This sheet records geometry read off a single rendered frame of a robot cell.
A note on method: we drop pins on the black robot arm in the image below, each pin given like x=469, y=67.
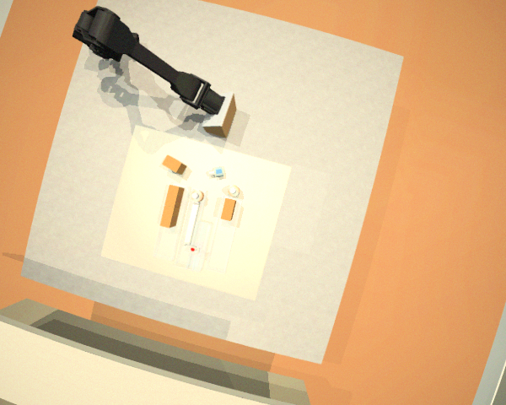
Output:
x=105, y=34

